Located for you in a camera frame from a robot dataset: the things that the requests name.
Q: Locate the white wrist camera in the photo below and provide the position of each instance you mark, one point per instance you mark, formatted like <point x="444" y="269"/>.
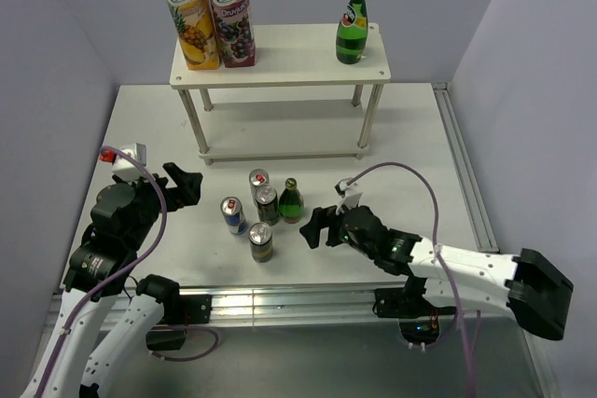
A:
<point x="350" y="195"/>
<point x="121" y="167"/>

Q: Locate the black energy can front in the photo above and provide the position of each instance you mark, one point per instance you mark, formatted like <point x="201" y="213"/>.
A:
<point x="261" y="242"/>

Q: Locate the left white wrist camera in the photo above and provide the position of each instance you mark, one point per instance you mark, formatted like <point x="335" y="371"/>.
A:
<point x="121" y="167"/>

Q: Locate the pineapple juice carton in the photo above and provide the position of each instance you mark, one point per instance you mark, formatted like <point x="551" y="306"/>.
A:
<point x="196" y="33"/>

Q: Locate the black energy can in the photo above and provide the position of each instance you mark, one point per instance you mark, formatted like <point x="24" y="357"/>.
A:
<point x="267" y="205"/>
<point x="261" y="242"/>

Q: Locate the grape juice carton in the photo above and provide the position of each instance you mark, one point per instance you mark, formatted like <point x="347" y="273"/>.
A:
<point x="234" y="32"/>

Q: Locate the aluminium front rail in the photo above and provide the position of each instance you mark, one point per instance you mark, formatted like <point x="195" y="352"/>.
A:
<point x="290" y="305"/>

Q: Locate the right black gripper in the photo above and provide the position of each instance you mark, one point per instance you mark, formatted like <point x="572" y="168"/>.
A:
<point x="322" y="217"/>

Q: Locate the plain green glass bottle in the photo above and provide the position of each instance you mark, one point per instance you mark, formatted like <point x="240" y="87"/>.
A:
<point x="291" y="203"/>

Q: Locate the blue red bull can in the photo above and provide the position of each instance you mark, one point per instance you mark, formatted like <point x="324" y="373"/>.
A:
<point x="232" y="211"/>

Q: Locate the aluminium right rail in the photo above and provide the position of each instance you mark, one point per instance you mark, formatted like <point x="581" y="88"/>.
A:
<point x="478" y="217"/>

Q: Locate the black energy can middle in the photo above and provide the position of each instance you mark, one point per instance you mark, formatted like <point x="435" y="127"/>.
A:
<point x="267" y="205"/>

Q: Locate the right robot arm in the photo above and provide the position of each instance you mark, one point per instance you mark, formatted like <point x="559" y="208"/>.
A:
<point x="524" y="287"/>

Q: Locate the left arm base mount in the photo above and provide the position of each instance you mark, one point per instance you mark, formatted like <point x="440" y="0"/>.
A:
<point x="191" y="309"/>

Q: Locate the green bottle with label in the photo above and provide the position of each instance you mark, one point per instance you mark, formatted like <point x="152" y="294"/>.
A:
<point x="352" y="32"/>

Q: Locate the aluminium rail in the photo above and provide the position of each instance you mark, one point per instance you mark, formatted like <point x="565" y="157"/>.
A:
<point x="478" y="217"/>
<point x="290" y="305"/>

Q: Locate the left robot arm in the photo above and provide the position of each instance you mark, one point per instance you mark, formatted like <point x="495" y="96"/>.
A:
<point x="76" y="363"/>

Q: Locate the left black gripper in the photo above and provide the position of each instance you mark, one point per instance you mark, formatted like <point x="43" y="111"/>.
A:
<point x="176" y="197"/>

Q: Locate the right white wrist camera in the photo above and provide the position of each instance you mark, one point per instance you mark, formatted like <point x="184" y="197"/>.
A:
<point x="350" y="195"/>

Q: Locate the red bull can rear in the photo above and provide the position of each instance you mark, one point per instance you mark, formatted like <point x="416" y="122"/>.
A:
<point x="257" y="178"/>

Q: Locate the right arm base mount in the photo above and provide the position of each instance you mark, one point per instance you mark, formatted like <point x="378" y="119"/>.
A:
<point x="422" y="325"/>

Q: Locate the white two-tier shelf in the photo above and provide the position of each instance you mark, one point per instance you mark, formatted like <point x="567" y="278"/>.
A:
<point x="298" y="101"/>

